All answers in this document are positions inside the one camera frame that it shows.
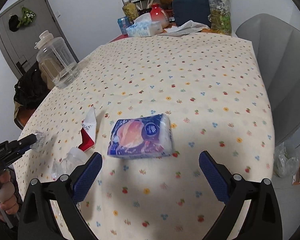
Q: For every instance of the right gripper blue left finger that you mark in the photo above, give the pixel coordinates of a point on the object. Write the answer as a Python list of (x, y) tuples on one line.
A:
[(84, 176)]

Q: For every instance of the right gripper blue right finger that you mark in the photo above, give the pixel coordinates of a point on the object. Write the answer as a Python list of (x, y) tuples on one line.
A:
[(216, 175)]

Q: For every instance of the crushed clear plastic bottle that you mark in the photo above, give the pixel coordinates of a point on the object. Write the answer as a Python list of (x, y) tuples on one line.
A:
[(66, 165)]

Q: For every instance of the red torn snack wrapper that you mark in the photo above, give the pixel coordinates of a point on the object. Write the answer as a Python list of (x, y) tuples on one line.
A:
[(88, 131)]

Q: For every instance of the blue pink tissue pack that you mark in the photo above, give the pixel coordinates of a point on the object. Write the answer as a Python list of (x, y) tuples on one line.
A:
[(147, 137)]

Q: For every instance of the clear plastic trash bag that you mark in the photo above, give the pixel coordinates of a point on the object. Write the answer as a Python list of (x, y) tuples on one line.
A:
[(286, 162)]

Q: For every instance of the person's left hand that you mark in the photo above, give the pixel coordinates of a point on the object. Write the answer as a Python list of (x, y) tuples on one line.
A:
[(8, 201)]

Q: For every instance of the brown wooden chair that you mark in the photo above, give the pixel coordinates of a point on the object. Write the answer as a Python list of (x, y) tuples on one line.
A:
[(22, 115)]

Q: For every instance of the black bag on chair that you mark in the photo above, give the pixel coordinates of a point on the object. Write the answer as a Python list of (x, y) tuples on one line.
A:
[(31, 89)]

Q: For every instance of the grey door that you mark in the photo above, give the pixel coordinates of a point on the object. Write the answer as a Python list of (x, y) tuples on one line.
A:
[(18, 47)]

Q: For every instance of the large clear water jug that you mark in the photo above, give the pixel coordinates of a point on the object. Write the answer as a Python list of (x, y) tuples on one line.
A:
[(56, 59)]

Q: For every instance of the black hanging hat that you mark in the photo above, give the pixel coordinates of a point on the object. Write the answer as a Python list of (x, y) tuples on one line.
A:
[(14, 23)]

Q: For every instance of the green hanging cloth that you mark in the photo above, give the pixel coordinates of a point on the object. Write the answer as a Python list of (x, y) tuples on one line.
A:
[(27, 18)]

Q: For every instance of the grey upholstered chair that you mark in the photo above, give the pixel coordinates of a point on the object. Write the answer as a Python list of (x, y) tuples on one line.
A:
[(277, 49)]

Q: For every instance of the white papers on table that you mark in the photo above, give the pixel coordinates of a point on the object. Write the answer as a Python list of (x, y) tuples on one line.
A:
[(187, 28)]

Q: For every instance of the blue drink can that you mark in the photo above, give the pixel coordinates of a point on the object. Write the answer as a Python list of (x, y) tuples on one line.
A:
[(124, 23)]

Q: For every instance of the blue white tissue box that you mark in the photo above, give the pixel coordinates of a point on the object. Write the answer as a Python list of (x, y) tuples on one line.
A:
[(144, 27)]

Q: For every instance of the navy blue lunch bag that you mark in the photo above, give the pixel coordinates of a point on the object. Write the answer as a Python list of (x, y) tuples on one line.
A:
[(195, 10)]

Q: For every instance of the red white ceramic jar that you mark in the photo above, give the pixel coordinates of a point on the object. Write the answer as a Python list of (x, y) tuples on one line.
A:
[(159, 15)]

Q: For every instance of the yellow jar with lid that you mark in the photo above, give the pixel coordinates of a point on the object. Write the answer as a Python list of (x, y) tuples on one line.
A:
[(130, 10)]

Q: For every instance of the tall bottle with green label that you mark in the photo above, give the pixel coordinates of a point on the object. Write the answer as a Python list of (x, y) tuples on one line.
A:
[(220, 16)]

